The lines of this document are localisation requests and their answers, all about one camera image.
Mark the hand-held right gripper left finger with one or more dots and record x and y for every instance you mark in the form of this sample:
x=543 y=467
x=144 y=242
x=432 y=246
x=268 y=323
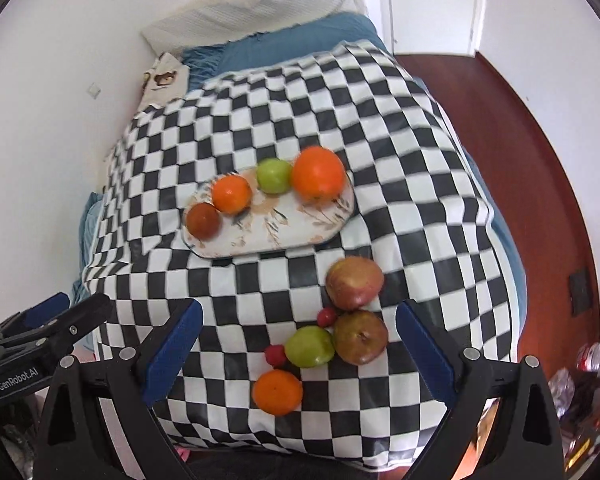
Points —
x=172 y=355

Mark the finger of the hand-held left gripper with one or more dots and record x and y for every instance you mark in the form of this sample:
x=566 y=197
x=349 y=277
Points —
x=47 y=305
x=77 y=320

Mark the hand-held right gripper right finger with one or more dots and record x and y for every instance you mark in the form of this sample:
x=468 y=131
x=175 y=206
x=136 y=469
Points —
x=425 y=352

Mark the brownish red apple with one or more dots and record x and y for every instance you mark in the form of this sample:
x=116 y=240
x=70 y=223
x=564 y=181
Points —
x=362 y=337

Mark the red yellow apple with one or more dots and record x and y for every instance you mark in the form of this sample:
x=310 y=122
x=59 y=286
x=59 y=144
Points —
x=355 y=282

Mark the small red fruit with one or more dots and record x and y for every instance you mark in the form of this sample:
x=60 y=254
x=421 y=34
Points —
x=327 y=316
x=275 y=354

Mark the small orange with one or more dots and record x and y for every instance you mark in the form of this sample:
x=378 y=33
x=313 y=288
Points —
x=278 y=392
x=231 y=193

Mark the green apple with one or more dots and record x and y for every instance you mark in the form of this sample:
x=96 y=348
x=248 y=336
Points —
x=310 y=346
x=274 y=176

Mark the dark red round fruit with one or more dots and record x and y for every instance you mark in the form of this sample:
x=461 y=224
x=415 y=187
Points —
x=203 y=220

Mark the clear plastic wrapper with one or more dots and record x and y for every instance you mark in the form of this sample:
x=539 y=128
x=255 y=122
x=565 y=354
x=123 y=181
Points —
x=562 y=390

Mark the dark floor box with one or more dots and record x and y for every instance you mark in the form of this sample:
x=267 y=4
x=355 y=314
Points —
x=580 y=291

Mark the floral oval tray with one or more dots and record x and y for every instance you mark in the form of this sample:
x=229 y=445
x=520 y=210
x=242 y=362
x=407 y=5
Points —
x=290 y=230

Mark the clear plastic bottle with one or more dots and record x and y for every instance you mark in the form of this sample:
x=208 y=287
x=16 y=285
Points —
x=597 y=356

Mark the large orange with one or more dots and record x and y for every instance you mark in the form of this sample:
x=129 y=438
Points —
x=319 y=172

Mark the cream printed cloth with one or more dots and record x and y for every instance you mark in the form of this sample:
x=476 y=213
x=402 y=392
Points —
x=165 y=80

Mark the black white checkered blanket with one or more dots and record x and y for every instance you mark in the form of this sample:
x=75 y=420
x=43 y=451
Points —
x=280 y=110

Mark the white door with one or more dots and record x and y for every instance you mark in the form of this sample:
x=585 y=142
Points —
x=430 y=5

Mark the white pillow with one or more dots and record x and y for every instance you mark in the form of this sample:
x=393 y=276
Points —
x=260 y=5

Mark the white wall socket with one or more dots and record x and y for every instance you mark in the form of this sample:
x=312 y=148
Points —
x=94 y=90

